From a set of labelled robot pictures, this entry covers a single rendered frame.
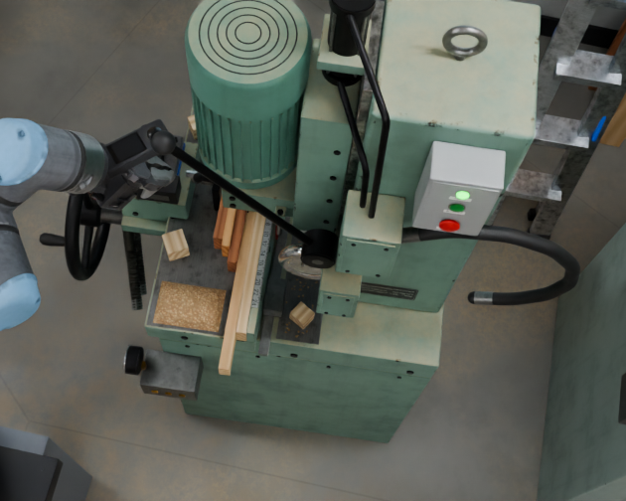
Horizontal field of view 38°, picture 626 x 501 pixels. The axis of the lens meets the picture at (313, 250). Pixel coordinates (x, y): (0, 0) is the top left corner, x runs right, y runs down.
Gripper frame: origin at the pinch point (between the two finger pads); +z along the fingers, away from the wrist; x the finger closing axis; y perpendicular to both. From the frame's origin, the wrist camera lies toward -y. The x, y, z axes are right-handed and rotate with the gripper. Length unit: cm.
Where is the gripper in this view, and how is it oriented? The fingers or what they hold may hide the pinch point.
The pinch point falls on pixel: (171, 171)
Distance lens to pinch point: 156.3
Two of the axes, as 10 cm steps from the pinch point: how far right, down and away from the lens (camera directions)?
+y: -7.2, 6.1, 3.3
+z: 4.5, 0.4, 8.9
